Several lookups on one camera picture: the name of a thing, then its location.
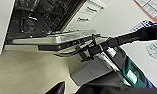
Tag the grey bin blue lid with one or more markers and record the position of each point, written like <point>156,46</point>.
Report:
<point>150,83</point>

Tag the large colourful wall poster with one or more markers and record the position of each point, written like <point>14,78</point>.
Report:
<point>151,6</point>

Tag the stainless steel dishwasher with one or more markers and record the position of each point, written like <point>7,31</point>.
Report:
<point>44,40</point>

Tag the small blue white notice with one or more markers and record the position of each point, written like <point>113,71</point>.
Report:
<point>155,50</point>

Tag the white drawer stack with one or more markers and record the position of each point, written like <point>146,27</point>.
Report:
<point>85,15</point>

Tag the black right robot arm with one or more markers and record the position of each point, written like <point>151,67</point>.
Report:
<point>137,35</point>

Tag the grey bin green lid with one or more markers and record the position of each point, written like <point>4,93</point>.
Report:
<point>134,75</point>

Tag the white sink base cabinet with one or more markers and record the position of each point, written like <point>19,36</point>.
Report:
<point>2,23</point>

